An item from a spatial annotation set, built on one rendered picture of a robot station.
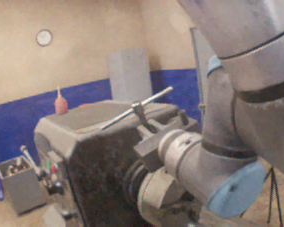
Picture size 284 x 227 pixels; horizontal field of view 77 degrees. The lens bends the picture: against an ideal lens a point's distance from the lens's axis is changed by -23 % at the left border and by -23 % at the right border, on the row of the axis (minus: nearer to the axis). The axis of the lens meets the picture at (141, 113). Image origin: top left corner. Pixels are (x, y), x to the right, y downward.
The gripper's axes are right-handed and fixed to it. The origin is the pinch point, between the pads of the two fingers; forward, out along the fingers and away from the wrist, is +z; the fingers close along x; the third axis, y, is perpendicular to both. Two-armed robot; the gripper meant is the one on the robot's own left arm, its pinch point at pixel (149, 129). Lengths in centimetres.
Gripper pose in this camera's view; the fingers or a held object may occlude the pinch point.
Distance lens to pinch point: 55.3
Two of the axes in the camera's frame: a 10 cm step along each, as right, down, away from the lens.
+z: -3.5, -2.1, 9.1
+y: -4.0, -8.5, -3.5
